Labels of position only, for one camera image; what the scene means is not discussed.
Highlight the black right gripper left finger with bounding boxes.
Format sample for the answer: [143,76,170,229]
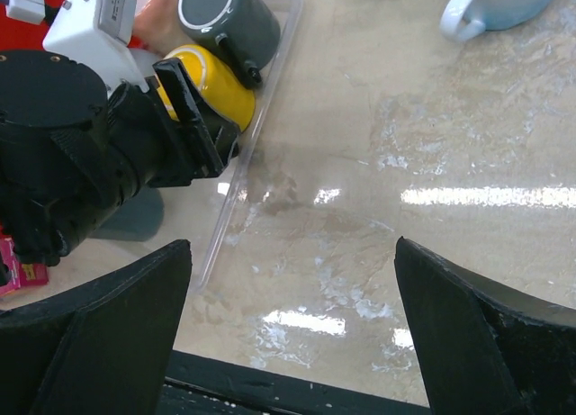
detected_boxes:
[1,239,192,414]

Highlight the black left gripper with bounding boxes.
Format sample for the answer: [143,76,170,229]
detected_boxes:
[108,59,239,207]

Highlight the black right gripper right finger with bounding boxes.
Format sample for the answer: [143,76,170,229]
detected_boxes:
[394,238,575,414]

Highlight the yellow mug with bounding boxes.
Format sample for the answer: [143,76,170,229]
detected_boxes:
[164,44,256,132]

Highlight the dark grey mug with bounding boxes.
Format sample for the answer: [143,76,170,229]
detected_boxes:
[177,0,281,90]

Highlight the blue white round mug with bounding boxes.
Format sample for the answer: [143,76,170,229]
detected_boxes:
[439,0,553,42]

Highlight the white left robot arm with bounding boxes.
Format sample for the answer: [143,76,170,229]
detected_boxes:
[1,50,241,266]

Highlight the dark teal mug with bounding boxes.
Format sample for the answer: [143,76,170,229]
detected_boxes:
[91,187,165,242]

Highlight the pink mug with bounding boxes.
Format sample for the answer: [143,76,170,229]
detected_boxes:
[133,0,193,57]

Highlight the clear plastic tray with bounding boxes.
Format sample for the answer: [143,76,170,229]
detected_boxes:
[185,0,304,293]

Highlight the pink purple packet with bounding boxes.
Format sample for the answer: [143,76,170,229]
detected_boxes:
[1,237,49,296]

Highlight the red plastic shopping basket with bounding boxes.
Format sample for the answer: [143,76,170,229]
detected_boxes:
[0,6,49,50]

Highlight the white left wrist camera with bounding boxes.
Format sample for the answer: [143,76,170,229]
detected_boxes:
[5,0,149,95]

